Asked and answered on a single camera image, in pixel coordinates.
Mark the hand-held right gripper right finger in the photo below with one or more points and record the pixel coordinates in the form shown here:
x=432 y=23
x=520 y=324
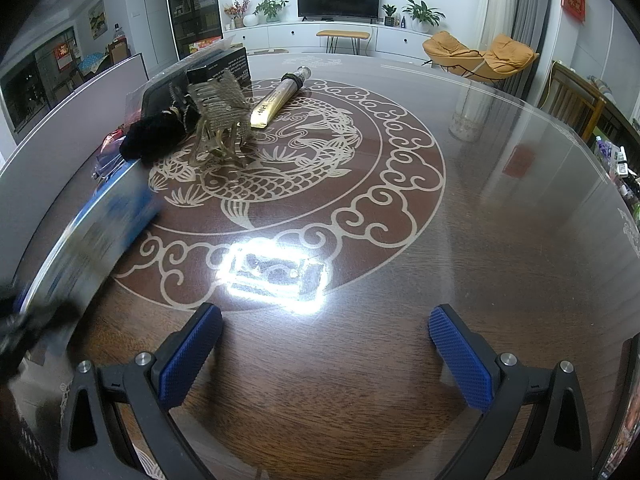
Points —
x=460 y=355

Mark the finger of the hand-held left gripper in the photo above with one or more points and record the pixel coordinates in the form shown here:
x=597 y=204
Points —
x=10 y=325

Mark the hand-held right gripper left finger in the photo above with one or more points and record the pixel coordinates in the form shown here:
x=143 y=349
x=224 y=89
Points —
x=192 y=355

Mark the blue printed box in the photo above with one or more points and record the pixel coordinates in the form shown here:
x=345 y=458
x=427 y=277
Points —
x=107 y=230

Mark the gold cosmetic tube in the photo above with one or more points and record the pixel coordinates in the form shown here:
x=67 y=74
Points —
x=277 y=100

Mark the small colourful packet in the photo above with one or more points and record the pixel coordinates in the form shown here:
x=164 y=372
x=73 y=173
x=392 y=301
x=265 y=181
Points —
x=110 y=157

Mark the grey curved panel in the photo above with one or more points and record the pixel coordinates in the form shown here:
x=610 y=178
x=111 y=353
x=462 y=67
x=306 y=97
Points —
x=55 y=125

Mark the black fluffy scrunchie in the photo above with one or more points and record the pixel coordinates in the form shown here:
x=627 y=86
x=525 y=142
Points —
x=150 y=137

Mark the gold hair claw clip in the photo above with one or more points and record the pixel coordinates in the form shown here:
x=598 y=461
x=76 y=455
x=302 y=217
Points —
x=222 y=115

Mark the wooden chair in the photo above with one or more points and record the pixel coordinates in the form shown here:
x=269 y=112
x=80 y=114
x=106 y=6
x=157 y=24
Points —
x=575 y=100

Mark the orange rocking lounge chair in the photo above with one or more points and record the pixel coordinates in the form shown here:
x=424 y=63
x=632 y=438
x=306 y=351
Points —
x=447 y=50
x=510 y=55

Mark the grey and white curtain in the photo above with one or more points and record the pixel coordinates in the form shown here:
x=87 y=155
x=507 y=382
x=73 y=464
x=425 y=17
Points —
x=505 y=25

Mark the white television cabinet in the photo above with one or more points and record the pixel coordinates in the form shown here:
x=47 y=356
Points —
x=295 y=35

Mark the wooden bench with black legs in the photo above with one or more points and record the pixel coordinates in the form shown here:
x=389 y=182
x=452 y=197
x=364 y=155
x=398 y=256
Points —
x=343 y=35

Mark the large green potted plant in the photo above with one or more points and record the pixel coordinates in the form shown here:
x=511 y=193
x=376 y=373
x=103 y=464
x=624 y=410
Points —
x=422 y=14

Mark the vase with red flowers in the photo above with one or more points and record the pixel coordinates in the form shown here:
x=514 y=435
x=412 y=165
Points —
x=239 y=12

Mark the black glass display cabinet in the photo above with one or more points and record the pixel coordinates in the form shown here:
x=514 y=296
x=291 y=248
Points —
x=192 y=7

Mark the small potted plant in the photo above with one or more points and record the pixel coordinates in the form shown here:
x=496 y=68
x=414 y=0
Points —
x=389 y=14

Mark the leafy green potted plant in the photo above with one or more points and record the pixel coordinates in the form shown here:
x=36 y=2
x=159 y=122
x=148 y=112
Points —
x=270 y=9

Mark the framed wall painting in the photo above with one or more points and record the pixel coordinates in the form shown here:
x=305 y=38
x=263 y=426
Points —
x=98 y=19

